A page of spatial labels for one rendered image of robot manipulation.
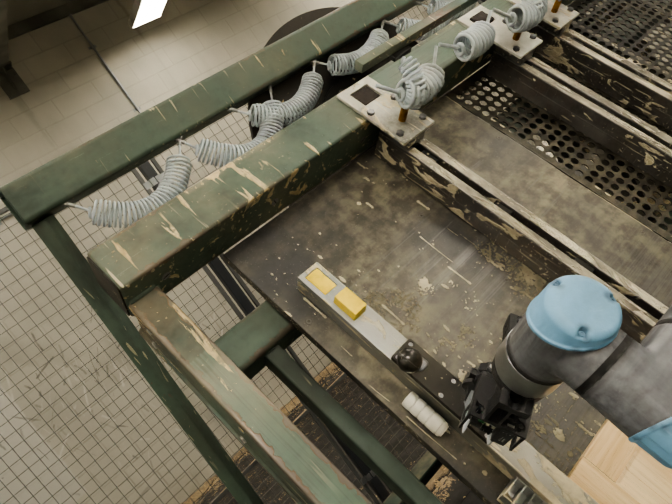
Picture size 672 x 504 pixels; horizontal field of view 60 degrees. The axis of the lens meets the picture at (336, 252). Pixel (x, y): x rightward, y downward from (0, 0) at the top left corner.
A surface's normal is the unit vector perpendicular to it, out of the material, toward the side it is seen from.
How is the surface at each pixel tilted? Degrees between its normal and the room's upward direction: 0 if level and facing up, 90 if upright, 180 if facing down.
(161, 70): 90
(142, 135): 90
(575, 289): 58
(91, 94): 90
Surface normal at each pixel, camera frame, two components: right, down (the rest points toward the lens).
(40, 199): 0.47, -0.15
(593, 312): 0.09, -0.57
